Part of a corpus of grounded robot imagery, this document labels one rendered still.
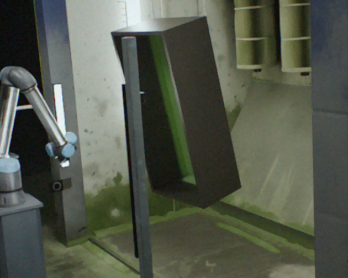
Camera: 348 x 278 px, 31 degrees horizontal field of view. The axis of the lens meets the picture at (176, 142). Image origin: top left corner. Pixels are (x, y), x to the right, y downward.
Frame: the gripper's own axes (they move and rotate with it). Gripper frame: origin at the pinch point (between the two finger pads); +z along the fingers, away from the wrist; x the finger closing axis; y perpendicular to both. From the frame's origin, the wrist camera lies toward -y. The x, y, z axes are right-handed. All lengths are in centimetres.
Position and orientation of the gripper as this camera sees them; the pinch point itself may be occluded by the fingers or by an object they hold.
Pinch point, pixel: (62, 159)
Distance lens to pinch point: 462.2
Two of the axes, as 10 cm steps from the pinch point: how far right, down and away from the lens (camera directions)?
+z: -3.5, 4.8, 8.0
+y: -6.7, 4.7, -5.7
